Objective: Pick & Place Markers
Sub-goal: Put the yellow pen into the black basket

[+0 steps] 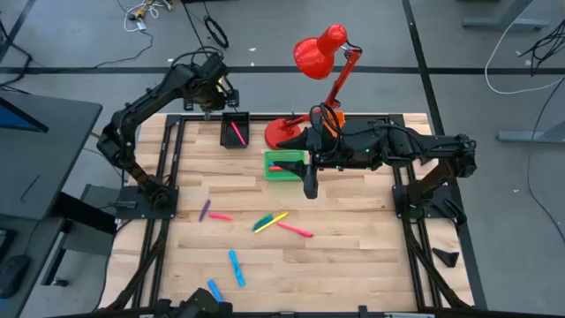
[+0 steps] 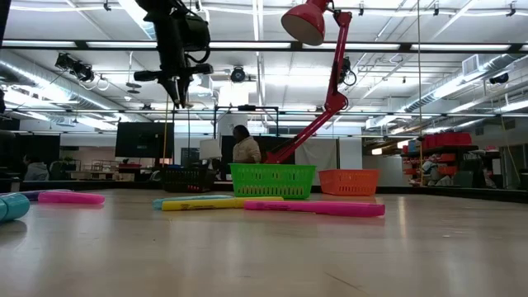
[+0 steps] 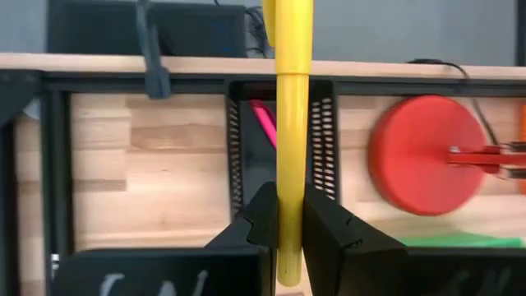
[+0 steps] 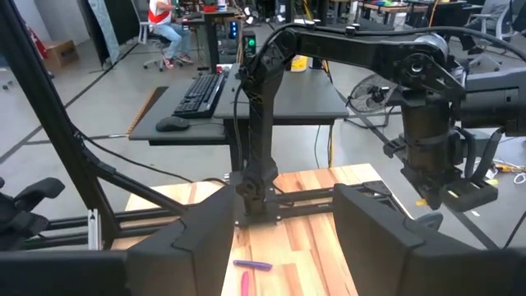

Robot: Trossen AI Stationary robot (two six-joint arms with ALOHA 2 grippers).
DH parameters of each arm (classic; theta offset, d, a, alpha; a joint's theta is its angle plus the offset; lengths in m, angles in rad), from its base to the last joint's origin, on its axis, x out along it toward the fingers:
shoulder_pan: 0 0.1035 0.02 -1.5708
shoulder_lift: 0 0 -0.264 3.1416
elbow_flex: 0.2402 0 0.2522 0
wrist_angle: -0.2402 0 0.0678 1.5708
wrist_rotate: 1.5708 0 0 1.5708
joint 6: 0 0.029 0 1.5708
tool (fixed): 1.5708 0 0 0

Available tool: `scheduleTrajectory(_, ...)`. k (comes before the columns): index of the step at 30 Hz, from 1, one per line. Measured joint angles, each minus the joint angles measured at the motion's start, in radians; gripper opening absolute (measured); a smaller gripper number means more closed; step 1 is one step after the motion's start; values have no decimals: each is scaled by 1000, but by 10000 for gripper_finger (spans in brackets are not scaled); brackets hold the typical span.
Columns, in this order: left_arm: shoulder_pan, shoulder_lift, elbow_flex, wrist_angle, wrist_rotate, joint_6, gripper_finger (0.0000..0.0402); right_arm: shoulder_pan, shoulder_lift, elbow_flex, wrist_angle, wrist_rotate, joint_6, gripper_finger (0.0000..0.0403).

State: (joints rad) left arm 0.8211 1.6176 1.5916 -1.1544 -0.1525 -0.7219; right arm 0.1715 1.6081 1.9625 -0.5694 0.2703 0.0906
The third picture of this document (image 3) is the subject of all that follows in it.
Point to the black plastic basket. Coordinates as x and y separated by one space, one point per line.
246 164

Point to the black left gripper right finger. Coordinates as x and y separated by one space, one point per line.
328 238

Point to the black equipment box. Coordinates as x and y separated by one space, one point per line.
102 29

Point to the black clamp bracket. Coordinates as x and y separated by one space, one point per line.
158 84

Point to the orange plastic basket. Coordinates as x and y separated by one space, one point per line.
523 144

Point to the red desk lamp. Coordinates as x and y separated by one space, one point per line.
419 156

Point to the yellow highlighter marker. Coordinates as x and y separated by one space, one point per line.
292 123

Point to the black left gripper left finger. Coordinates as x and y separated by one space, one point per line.
255 230

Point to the green plastic basket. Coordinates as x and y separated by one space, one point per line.
452 240

